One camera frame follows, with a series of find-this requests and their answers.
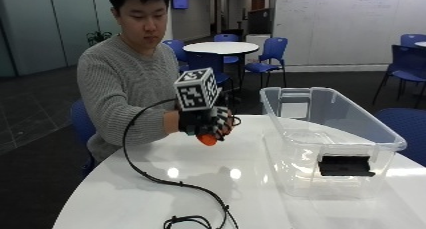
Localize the orange round object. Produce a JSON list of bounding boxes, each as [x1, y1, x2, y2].
[[196, 133, 220, 147]]

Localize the white marker cube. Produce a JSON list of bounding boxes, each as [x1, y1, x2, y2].
[[173, 67, 221, 113]]

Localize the round white table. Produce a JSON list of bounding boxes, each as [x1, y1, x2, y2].
[[182, 41, 261, 90]]

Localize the blue chair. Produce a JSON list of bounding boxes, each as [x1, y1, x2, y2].
[[69, 98, 98, 177], [373, 107, 426, 167], [161, 39, 192, 73], [399, 33, 426, 49], [242, 37, 289, 89], [371, 44, 426, 108], [213, 33, 241, 65]]

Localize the clear plastic storage bin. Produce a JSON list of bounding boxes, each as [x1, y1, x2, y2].
[[258, 86, 409, 200]]

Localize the the person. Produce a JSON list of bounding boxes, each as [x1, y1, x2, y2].
[[76, 0, 181, 165]]

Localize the green potted plant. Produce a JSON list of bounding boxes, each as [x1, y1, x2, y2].
[[85, 30, 113, 47]]

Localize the black glove cable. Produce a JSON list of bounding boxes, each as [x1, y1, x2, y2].
[[121, 98, 241, 229]]

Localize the black bin latch handle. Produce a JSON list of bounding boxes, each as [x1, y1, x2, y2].
[[317, 155, 377, 178]]

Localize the whiteboard wall panel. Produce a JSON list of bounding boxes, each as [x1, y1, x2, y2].
[[272, 0, 426, 67]]

